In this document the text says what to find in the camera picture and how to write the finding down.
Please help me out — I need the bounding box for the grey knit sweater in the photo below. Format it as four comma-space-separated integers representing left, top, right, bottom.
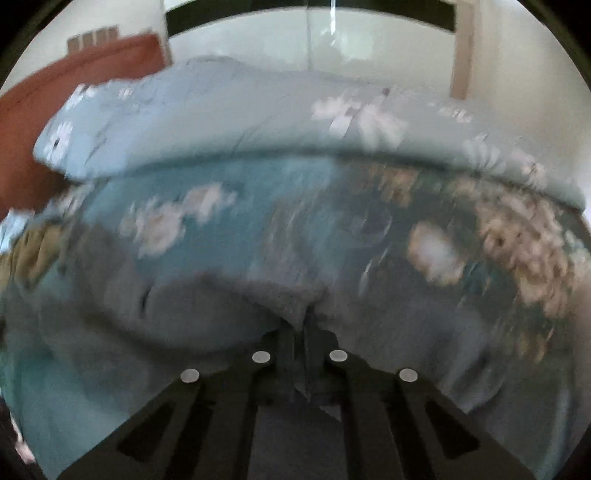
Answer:
29, 228, 572, 479

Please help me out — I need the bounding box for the teal floral bedsheet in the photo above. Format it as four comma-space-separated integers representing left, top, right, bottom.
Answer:
1, 158, 590, 479

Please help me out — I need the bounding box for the tan knit sweater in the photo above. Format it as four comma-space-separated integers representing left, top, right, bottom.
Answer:
0, 223, 62, 291

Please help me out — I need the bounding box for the grey floral duvet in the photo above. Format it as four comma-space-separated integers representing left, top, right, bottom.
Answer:
33, 57, 586, 209

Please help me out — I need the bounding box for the red wooden headboard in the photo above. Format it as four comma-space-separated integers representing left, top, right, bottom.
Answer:
0, 32, 167, 222

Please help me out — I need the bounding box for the white glossy wardrobe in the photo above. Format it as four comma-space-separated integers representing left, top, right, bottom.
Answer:
163, 1, 477, 100

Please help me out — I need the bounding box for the wall switch panel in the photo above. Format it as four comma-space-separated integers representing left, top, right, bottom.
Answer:
66, 25, 119, 55

